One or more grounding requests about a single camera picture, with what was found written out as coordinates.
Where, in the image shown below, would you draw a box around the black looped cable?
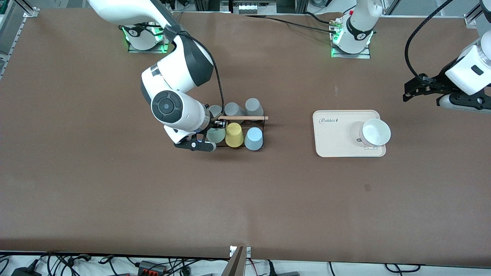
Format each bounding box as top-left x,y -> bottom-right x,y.
385,263 -> 421,273

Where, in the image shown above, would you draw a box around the yellow cup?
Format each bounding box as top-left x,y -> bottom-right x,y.
225,122 -> 244,148

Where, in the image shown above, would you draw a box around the black power adapter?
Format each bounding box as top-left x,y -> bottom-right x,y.
11,267 -> 42,276

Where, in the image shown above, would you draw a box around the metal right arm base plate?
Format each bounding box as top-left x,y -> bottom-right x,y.
128,23 -> 170,53

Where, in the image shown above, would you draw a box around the grey metal pole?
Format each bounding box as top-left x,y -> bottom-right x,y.
222,246 -> 246,276

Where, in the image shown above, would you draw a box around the black cable across table edge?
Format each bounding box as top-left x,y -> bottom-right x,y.
245,13 -> 339,33

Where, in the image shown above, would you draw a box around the aluminium frame rail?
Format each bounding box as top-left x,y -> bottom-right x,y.
0,0 -> 39,79
463,7 -> 484,29

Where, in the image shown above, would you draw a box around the black connector block orange levers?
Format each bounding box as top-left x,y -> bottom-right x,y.
138,260 -> 168,275

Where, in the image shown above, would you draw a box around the white bowl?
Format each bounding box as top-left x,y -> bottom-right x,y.
359,118 -> 392,147

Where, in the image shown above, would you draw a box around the light blue cup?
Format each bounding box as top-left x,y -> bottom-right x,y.
244,127 -> 264,151

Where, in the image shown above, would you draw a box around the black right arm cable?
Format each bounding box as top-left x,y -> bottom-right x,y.
176,30 -> 225,123

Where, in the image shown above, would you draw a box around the pale green cup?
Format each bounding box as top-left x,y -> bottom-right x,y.
206,127 -> 226,144

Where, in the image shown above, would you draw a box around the beige rectangular rabbit tray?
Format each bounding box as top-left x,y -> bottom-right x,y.
313,110 -> 386,158

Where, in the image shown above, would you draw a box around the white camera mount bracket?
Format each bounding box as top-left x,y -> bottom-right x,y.
229,246 -> 252,258

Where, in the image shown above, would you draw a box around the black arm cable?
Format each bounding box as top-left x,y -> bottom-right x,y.
176,30 -> 225,123
405,0 -> 455,89

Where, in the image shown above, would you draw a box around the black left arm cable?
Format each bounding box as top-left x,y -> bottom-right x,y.
405,0 -> 455,89

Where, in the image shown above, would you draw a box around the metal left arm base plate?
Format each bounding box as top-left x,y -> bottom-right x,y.
331,17 -> 372,59

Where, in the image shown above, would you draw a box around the black wire rack wooden handle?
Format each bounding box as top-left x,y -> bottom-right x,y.
207,114 -> 269,150

